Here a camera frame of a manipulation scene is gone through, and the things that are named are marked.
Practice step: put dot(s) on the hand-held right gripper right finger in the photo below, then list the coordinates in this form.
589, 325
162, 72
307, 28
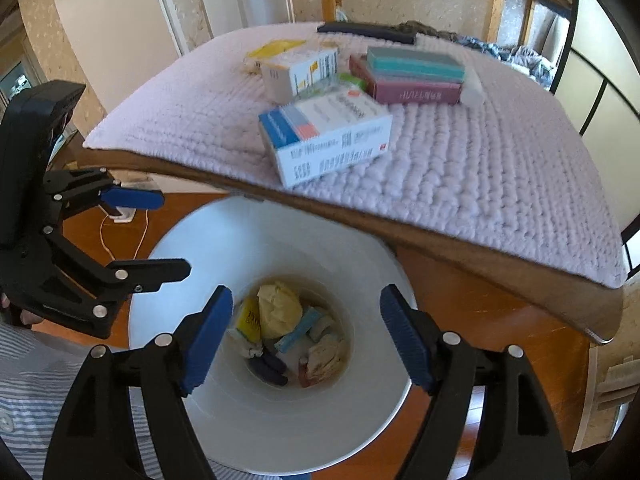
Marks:
407, 340

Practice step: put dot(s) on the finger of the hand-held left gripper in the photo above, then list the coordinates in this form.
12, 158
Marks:
135, 199
150, 272

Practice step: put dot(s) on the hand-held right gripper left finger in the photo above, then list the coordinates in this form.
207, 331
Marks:
207, 345

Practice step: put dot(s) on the white round waste bin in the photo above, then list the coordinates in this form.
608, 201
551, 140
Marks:
320, 240

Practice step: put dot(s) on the small white bottle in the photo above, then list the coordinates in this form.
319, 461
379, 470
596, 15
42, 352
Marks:
472, 91

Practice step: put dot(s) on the white power adapter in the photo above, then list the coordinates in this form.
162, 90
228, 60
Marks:
122, 216

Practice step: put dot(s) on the small yellow wrapper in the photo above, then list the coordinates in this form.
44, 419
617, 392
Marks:
248, 322

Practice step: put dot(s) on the dark blue crumpled item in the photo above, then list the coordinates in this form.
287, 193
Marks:
267, 367

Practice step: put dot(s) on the crumpled yellow paper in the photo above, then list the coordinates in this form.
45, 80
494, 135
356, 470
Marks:
280, 310

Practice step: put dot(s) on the crumpled beige tissue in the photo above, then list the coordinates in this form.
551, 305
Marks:
325, 355

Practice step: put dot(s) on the light blue packet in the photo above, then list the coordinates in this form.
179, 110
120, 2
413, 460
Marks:
300, 330

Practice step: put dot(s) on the white door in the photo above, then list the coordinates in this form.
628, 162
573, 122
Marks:
110, 35

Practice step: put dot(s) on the lavender knitted mat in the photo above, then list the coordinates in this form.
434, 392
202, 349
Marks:
450, 170

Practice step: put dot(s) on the white and yellow box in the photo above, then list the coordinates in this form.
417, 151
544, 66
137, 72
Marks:
280, 75

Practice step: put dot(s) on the white and blue box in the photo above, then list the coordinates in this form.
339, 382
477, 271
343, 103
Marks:
325, 145

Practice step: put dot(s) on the yellow flat packet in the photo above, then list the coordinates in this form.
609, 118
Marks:
267, 50

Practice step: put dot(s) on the maroon box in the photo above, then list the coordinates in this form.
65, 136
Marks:
415, 92

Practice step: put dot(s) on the teal flat box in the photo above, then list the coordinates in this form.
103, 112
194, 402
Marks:
415, 62

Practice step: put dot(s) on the grey crumpled cloth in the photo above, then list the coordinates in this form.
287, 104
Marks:
520, 60

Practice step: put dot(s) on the black framed sliding screen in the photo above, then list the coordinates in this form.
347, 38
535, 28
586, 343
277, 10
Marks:
590, 60

